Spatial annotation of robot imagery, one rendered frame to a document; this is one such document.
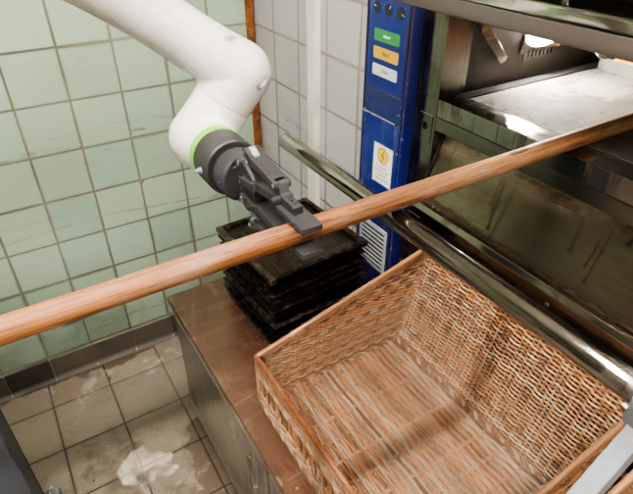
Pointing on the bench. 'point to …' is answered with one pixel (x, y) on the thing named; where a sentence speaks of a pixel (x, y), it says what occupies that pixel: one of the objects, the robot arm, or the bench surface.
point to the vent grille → (376, 249)
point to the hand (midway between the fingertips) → (299, 229)
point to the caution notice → (382, 165)
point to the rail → (621, 25)
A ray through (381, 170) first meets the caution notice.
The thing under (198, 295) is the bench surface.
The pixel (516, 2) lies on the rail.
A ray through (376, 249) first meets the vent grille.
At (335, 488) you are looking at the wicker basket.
